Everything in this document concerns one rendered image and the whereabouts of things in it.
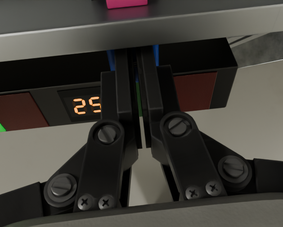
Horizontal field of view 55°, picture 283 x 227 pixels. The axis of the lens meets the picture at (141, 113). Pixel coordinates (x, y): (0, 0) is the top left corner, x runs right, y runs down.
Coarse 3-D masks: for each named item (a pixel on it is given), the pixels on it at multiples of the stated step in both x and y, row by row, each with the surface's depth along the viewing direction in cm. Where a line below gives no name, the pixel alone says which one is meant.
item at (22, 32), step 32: (0, 0) 10; (32, 0) 10; (64, 0) 10; (96, 0) 10; (160, 0) 10; (192, 0) 9; (224, 0) 9; (256, 0) 9; (0, 32) 9; (32, 32) 9; (64, 32) 9; (96, 32) 9; (128, 32) 9; (160, 32) 9; (192, 32) 10; (224, 32) 10; (256, 32) 10
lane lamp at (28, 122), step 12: (0, 96) 16; (12, 96) 16; (24, 96) 16; (0, 108) 17; (12, 108) 17; (24, 108) 17; (36, 108) 17; (0, 120) 18; (12, 120) 18; (24, 120) 18; (36, 120) 18
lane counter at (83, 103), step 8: (80, 88) 16; (88, 88) 16; (96, 88) 16; (64, 96) 16; (72, 96) 16; (80, 96) 16; (88, 96) 17; (96, 96) 17; (64, 104) 17; (72, 104) 17; (80, 104) 17; (88, 104) 17; (96, 104) 17; (72, 112) 18; (80, 112) 18; (88, 112) 18; (96, 112) 18; (72, 120) 18; (80, 120) 18
